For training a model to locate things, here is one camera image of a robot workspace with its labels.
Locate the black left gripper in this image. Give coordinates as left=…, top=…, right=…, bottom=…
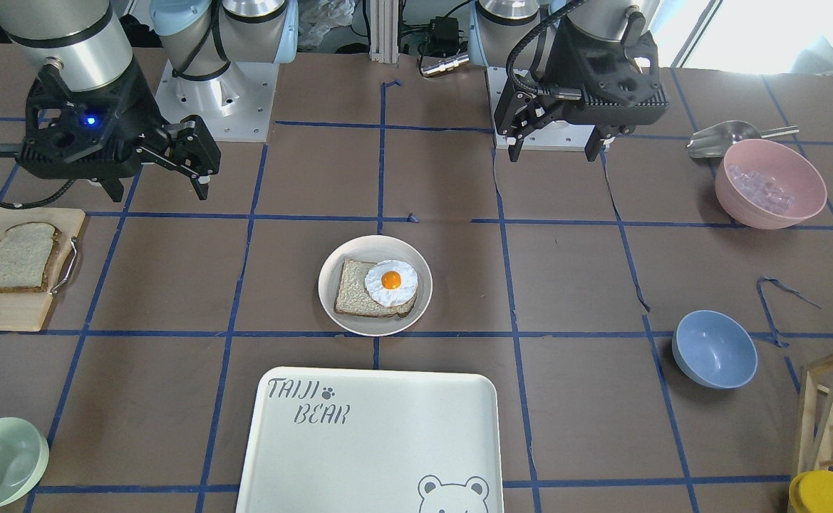
left=494, top=11, right=670, bottom=162

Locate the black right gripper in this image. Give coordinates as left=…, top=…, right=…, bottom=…
left=16, top=61, right=221, bottom=202

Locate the bread slice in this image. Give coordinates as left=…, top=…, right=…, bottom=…
left=0, top=222, right=61, bottom=293
left=333, top=257, right=418, bottom=318

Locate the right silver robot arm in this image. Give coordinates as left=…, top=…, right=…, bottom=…
left=0, top=1, right=299, bottom=209

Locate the beige round plate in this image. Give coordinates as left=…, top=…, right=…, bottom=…
left=318, top=236, right=433, bottom=336

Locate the bread slice on plate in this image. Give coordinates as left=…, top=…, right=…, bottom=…
left=333, top=257, right=418, bottom=318

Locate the metal scoop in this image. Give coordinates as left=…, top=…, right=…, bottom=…
left=686, top=120, right=800, bottom=160

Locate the wooden cutting board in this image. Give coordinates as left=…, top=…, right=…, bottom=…
left=0, top=207, right=86, bottom=332

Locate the pink bowl with ice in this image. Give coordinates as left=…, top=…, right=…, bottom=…
left=715, top=139, right=829, bottom=229

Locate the fried egg toy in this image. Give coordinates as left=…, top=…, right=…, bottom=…
left=364, top=259, right=419, bottom=308

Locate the blue bowl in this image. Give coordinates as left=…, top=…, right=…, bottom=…
left=671, top=311, right=758, bottom=390

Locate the cream bear tray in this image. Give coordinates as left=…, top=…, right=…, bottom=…
left=236, top=367, right=505, bottom=512

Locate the light green bowl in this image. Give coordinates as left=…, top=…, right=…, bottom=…
left=0, top=417, right=49, bottom=507

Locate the yellow mug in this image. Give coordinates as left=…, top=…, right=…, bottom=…
left=787, top=470, right=833, bottom=512

